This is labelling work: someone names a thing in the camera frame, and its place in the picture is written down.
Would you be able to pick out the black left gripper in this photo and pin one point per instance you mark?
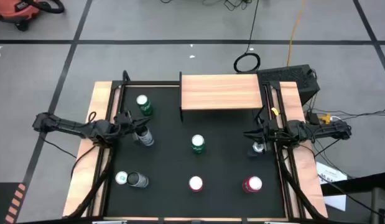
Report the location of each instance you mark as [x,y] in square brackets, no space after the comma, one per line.
[123,126]

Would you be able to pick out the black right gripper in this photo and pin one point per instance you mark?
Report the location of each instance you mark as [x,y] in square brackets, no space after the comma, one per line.
[276,132]

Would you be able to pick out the white Celsius can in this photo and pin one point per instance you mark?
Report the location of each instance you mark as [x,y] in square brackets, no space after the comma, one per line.
[147,138]
[141,181]

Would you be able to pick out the red Fanta strawberry can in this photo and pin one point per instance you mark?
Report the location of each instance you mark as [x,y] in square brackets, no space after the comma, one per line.
[196,183]
[252,183]

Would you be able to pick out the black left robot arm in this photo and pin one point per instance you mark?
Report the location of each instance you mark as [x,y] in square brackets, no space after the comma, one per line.
[67,126]

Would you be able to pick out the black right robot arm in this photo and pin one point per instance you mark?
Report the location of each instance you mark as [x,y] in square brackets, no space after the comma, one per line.
[329,130]

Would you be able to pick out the green Sprite can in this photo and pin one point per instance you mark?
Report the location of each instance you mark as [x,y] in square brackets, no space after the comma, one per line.
[146,109]
[198,148]

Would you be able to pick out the yellow tape tag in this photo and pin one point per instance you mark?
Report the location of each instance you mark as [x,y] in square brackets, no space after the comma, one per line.
[275,111]

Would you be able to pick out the black computer case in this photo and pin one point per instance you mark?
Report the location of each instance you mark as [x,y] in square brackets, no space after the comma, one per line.
[291,76]

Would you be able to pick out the yellow power plug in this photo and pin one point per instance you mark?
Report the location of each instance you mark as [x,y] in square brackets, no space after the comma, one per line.
[326,118]

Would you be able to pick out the white paper sheet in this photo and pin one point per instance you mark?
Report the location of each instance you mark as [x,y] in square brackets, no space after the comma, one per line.
[327,172]

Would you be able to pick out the black hazard-striped floor mat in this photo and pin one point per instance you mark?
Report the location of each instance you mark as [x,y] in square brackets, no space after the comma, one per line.
[5,202]

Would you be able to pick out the orange shop vacuum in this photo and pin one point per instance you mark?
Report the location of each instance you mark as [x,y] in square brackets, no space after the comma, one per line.
[15,11]

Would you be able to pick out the wooden shelf with black frame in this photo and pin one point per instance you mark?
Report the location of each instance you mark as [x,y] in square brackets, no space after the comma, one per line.
[220,91]

